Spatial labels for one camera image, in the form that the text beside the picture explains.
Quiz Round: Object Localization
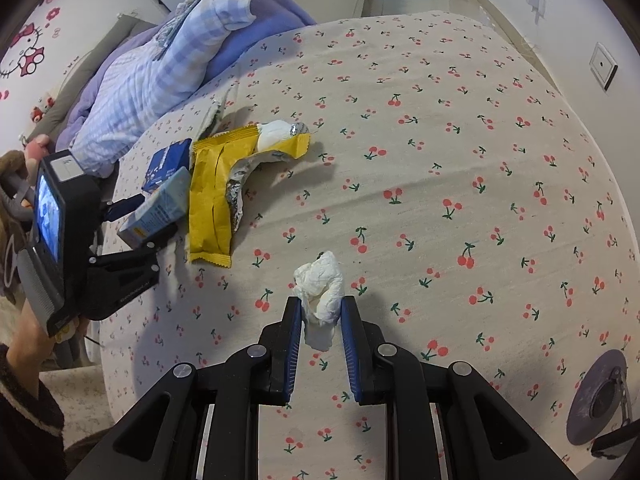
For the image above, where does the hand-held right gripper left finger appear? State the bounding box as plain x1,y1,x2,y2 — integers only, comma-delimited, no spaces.
65,296,305,480

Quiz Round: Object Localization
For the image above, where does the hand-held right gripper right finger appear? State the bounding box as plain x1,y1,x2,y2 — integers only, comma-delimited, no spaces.
340,296,578,480

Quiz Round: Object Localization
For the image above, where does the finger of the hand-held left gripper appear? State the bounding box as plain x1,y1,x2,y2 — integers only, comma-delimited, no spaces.
101,194,147,223
87,224,181,321

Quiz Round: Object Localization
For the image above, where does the light blue carton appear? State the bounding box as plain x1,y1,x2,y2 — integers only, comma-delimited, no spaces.
117,166,193,248

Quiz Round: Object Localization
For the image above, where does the large white tissue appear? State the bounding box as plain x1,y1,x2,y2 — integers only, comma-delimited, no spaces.
292,251,346,352

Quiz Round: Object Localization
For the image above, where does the person's left forearm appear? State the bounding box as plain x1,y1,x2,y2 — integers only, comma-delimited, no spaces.
0,302,68,480

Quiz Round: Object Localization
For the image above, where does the dark blue carton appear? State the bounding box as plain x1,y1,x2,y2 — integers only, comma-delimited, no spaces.
141,138,194,193

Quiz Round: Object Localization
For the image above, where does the brown fleece blanket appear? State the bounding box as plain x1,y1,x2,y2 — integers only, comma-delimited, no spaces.
0,152,32,302

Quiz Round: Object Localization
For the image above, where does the yellow snack bag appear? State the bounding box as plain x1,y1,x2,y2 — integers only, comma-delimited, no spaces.
187,125,312,268

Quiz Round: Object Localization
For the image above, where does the pink plush toy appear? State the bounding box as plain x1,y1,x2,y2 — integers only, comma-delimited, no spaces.
22,134,51,161

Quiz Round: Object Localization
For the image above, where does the plaid quilt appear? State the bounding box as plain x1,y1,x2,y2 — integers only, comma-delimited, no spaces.
70,0,256,178

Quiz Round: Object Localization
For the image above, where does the red white plush toy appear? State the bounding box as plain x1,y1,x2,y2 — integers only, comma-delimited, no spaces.
30,91,57,122

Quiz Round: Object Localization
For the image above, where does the grey long pillow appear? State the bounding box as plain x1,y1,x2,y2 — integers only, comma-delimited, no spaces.
30,15,156,136

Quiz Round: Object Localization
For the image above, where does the small crumpled white tissue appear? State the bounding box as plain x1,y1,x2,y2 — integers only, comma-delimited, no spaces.
255,120,301,152

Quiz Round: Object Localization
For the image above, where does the cherry print tablecloth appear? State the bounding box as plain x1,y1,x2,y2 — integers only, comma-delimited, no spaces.
97,10,640,480

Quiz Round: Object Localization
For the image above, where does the purple round disc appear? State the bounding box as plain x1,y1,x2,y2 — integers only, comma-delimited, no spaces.
566,349,630,447

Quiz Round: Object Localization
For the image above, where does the blue plaid blanket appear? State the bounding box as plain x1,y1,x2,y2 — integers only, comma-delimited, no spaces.
55,0,318,141

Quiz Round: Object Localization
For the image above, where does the cartoon cat wall sticker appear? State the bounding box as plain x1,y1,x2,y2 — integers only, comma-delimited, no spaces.
0,0,63,81

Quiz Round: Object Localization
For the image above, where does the white wall plate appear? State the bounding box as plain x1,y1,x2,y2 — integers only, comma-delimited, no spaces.
589,42,619,92

